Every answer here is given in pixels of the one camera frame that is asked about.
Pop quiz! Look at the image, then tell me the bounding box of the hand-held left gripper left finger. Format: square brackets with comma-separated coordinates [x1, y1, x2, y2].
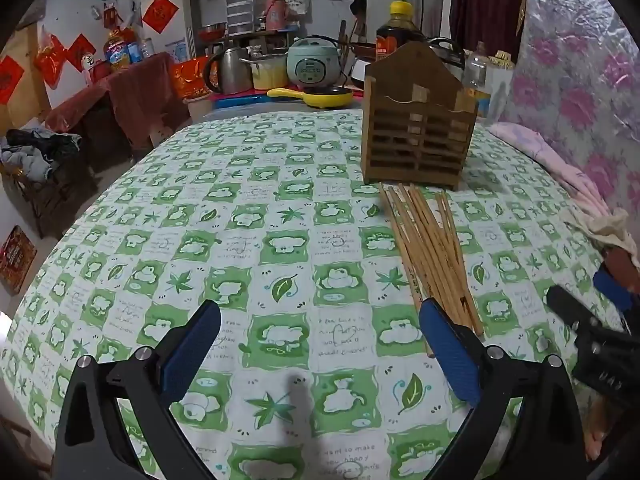
[52, 300, 223, 480]

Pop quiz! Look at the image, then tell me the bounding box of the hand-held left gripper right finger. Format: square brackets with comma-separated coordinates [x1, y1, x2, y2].
[419, 297, 588, 480]

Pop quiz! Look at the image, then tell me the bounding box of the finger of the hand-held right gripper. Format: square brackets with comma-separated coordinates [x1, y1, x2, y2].
[546, 286, 631, 335]
[593, 262, 636, 313]

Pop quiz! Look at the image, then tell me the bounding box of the bundle of wooden chopsticks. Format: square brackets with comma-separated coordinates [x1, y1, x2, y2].
[378, 182, 485, 358]

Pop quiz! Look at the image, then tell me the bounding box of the wooden chopstick holder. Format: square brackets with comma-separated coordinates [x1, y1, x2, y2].
[361, 41, 478, 191]

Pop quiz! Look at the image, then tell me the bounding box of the reddish brown cloth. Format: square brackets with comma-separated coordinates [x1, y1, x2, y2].
[602, 245, 640, 286]

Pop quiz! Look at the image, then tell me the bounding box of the cream cloth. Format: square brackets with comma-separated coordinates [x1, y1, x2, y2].
[560, 207, 638, 253]

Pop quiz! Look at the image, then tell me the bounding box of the green checked tablecloth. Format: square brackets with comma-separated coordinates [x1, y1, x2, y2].
[0, 108, 640, 480]

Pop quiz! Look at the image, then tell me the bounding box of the pink cloth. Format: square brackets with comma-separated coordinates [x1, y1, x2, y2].
[489, 121, 611, 216]

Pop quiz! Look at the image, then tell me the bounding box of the red printed box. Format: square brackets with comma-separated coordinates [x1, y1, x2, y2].
[0, 225, 38, 295]

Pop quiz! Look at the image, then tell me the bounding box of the gold capped bottle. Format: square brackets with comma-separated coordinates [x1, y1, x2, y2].
[487, 50, 516, 123]

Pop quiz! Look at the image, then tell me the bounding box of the clear plastic bottle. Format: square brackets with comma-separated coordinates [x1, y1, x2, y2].
[462, 41, 491, 118]

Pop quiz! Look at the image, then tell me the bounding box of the pile of dark clothes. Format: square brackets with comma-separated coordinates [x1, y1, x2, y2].
[0, 127, 83, 183]

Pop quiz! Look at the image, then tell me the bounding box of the blue box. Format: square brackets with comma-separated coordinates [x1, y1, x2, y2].
[215, 91, 311, 111]

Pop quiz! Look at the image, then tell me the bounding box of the red cloth covered table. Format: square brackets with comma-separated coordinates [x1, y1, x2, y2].
[45, 52, 191, 151]

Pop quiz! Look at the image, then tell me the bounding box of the orange red bag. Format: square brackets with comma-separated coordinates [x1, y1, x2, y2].
[172, 57, 213, 101]

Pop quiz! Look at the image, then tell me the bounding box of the black pressure cooker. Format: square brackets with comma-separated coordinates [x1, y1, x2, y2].
[425, 36, 468, 68]

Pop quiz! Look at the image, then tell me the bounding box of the yellow frying pan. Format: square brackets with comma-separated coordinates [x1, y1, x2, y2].
[266, 86, 353, 109]

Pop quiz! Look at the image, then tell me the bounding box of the steel kettle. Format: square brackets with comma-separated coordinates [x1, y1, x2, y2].
[204, 46, 252, 95]

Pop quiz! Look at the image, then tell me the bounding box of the yellow pot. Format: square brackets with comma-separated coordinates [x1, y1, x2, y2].
[239, 52, 290, 91]

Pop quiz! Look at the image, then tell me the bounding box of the white pot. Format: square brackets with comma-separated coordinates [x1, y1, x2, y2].
[347, 55, 373, 88]

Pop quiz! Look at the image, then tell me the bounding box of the cooking oil bottle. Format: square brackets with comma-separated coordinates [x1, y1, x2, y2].
[103, 27, 138, 71]

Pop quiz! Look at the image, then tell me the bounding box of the pale green rice cooker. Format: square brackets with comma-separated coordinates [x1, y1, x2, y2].
[286, 36, 346, 90]

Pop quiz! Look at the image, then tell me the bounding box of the maroon curtain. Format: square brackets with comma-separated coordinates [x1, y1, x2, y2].
[449, 0, 530, 51]

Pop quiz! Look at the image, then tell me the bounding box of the red diamond paper decoration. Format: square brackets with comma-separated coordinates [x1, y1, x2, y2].
[66, 34, 97, 72]
[0, 55, 25, 106]
[141, 0, 180, 35]

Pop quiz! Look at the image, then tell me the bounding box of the dark sauce bottle yellow cap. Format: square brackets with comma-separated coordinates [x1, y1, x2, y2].
[376, 1, 426, 61]

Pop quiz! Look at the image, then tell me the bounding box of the white refrigerator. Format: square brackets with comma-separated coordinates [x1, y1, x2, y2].
[137, 0, 201, 61]

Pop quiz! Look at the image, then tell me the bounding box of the pink thermos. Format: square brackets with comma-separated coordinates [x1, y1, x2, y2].
[265, 0, 291, 31]

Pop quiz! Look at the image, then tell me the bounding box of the stacked steamer container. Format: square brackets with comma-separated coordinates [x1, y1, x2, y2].
[225, 0, 257, 37]

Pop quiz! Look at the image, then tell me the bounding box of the floral foil wall covering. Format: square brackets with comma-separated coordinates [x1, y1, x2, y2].
[500, 0, 640, 241]

